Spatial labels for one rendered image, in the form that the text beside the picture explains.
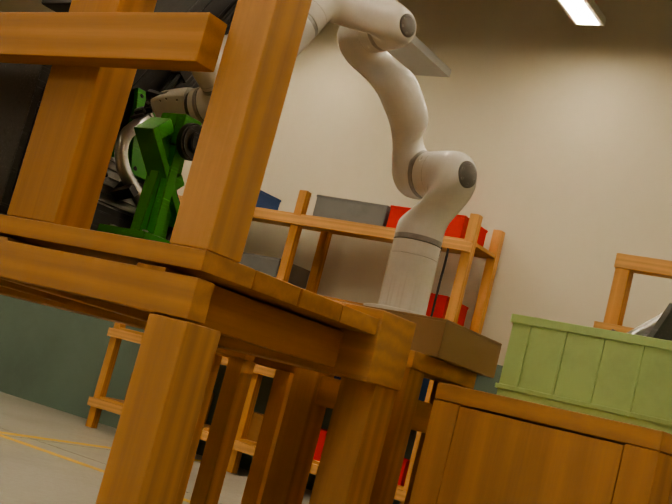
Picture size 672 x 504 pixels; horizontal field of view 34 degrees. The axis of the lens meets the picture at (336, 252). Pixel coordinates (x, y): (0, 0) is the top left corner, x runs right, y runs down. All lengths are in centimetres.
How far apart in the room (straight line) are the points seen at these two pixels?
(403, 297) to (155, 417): 99
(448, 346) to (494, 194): 582
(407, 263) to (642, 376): 74
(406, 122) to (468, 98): 604
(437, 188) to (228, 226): 91
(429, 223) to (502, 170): 570
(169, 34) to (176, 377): 59
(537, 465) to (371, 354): 39
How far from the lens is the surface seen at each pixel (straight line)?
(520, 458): 216
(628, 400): 213
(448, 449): 226
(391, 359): 227
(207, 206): 181
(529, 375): 222
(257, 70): 184
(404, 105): 262
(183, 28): 192
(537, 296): 797
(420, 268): 263
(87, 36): 209
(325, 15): 248
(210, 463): 273
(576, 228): 800
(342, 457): 227
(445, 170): 262
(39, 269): 206
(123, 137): 244
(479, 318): 791
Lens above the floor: 69
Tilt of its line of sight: 8 degrees up
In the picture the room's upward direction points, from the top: 15 degrees clockwise
